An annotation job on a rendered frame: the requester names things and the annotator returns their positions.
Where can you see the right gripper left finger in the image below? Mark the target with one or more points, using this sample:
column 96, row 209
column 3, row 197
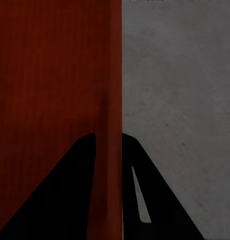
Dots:
column 59, row 208

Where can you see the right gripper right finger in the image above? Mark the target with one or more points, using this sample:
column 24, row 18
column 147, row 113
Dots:
column 169, row 220

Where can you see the storage box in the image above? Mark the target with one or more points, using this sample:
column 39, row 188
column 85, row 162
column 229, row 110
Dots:
column 61, row 80

